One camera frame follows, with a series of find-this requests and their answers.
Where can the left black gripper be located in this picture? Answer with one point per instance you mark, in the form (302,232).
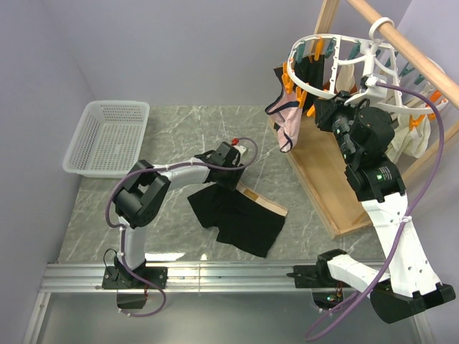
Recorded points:
(232,183)

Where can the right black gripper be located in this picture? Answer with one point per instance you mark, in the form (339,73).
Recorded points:
(326,109)

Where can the pink underwear navy trim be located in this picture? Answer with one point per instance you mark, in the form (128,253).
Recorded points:
(286,113)

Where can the black boxer briefs tan waistband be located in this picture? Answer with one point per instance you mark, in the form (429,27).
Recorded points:
(245,219)

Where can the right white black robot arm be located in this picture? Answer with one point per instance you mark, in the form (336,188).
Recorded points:
(406,285)

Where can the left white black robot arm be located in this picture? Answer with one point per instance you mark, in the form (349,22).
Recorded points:
(140,195)

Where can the cream hanging underwear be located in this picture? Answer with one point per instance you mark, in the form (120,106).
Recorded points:
(376,94)

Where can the pale green hanging underwear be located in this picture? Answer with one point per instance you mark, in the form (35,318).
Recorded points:
(411,136)

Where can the black hanging garment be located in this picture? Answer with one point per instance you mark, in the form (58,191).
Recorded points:
(311,71)

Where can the white plastic basket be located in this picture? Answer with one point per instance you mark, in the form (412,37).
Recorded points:
(108,139)

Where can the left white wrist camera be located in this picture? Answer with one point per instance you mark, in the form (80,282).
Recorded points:
(236,144)

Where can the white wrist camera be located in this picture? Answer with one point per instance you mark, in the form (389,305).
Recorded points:
(369,81)
(236,144)

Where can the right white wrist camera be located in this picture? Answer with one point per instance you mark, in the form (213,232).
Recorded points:
(369,81)

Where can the wooden drying rack frame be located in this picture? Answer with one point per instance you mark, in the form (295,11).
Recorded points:
(423,87)

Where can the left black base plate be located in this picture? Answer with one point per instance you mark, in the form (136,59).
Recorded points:
(136,279)

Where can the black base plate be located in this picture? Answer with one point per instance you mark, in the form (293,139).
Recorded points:
(312,276)
(136,279)

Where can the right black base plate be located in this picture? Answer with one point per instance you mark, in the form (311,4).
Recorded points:
(312,276)

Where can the aluminium mounting rail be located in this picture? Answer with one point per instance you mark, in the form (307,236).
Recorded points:
(207,302)

